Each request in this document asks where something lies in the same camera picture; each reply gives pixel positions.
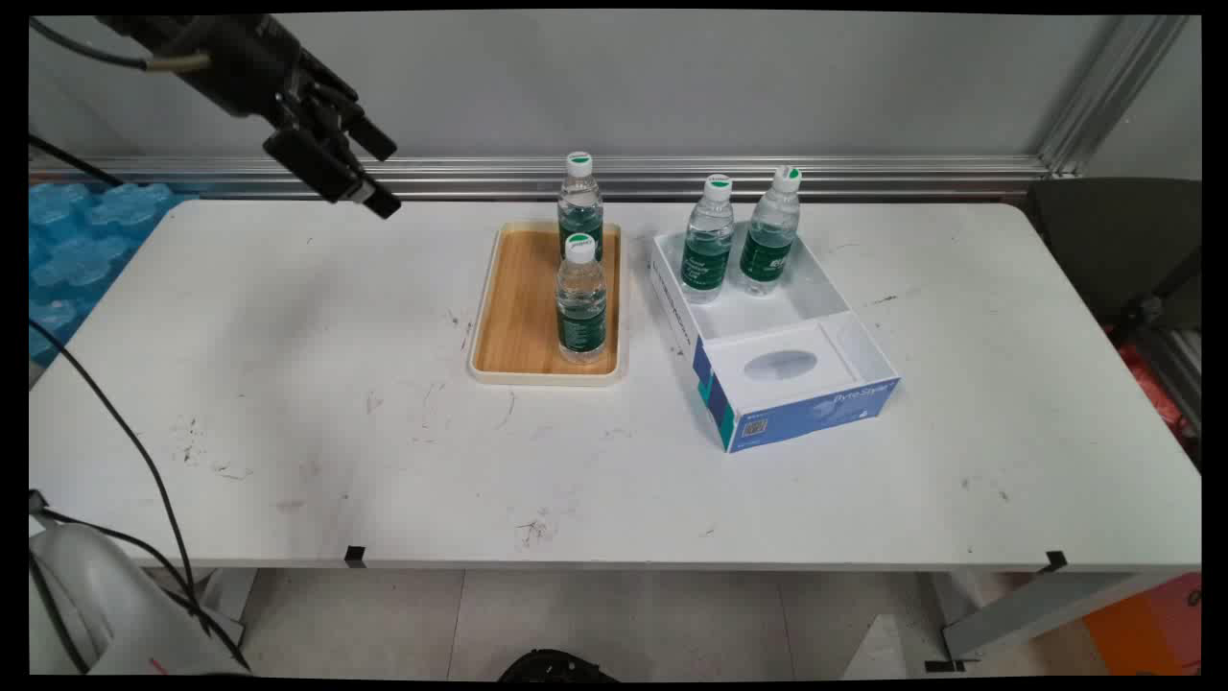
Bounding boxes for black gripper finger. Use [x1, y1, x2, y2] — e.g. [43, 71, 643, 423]
[263, 127, 403, 221]
[295, 53, 398, 162]

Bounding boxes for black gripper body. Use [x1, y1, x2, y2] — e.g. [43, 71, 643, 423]
[101, 14, 332, 128]

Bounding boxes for green label water bottle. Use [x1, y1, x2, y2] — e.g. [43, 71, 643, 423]
[680, 175, 736, 304]
[738, 166, 803, 297]
[556, 233, 608, 364]
[558, 152, 605, 262]

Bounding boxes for bamboo tray with cream rim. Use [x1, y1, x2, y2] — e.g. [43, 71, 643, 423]
[467, 221, 629, 388]

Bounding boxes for white and blue cardboard box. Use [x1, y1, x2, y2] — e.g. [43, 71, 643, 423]
[649, 223, 902, 454]

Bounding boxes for black round object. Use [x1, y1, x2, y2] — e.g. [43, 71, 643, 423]
[499, 650, 620, 682]

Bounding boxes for black chair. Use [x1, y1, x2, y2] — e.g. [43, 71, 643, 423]
[1025, 178, 1202, 332]

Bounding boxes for white table leg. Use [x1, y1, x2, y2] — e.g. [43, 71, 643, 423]
[940, 573, 1167, 663]

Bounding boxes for red bag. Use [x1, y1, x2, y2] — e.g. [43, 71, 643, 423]
[1113, 331, 1191, 442]

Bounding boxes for orange box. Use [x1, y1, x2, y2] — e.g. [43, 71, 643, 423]
[1084, 574, 1202, 676]

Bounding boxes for thick black cable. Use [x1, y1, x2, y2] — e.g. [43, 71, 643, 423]
[29, 17, 210, 74]

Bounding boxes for black background cable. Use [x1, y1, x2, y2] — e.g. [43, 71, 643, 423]
[29, 134, 126, 188]

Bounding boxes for thin black cable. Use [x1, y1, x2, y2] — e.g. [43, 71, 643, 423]
[29, 322, 252, 673]

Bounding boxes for horizontal aluminium rail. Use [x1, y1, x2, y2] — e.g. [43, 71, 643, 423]
[29, 155, 1056, 201]

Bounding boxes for slanted aluminium post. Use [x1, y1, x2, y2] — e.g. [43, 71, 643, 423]
[1039, 14, 1191, 177]

